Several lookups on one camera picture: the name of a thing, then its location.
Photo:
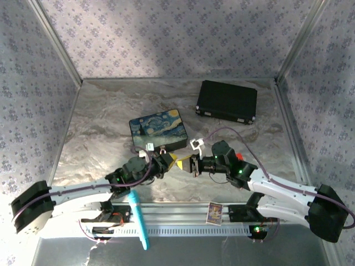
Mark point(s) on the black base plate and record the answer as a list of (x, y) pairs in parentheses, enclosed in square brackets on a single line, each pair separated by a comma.
[(235, 212), (122, 214)]

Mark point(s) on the black hard case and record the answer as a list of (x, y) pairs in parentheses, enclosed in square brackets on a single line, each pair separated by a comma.
[(227, 101)]

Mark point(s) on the small red object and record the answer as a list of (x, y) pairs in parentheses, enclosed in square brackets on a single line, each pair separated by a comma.
[(239, 156)]

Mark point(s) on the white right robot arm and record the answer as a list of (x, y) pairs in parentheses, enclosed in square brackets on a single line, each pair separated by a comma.
[(277, 188)]

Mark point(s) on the starry night painted box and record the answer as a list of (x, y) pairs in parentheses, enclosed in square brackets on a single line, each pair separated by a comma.
[(158, 128)]

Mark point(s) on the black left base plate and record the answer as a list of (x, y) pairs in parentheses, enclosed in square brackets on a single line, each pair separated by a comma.
[(122, 214)]

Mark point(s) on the right controller board green light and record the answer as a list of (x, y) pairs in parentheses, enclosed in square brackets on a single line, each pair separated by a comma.
[(258, 232)]

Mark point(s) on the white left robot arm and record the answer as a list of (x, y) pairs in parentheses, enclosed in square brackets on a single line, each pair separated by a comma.
[(83, 191)]

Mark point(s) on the aluminium mounting rail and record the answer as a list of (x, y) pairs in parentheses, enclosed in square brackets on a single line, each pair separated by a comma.
[(177, 212)]

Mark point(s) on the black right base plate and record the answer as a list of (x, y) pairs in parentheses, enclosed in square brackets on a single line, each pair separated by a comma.
[(235, 212)]

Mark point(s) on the left controller board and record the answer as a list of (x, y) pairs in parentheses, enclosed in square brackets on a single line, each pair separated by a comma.
[(101, 230)]

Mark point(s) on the turquoise marker pen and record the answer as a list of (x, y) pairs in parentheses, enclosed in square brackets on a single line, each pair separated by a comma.
[(137, 213)]

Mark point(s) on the small picture card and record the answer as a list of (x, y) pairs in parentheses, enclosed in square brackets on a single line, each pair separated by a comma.
[(214, 213)]

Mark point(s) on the aluminium corner post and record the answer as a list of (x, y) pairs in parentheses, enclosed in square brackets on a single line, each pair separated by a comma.
[(301, 41), (57, 41)]

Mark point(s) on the small metal padlock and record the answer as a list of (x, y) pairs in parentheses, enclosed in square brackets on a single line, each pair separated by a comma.
[(162, 151)]

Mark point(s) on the grey metal panel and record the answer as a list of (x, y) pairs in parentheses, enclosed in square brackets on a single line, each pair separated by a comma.
[(194, 252)]

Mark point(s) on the aluminium side frame bar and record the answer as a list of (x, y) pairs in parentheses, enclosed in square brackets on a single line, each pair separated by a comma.
[(289, 124)]

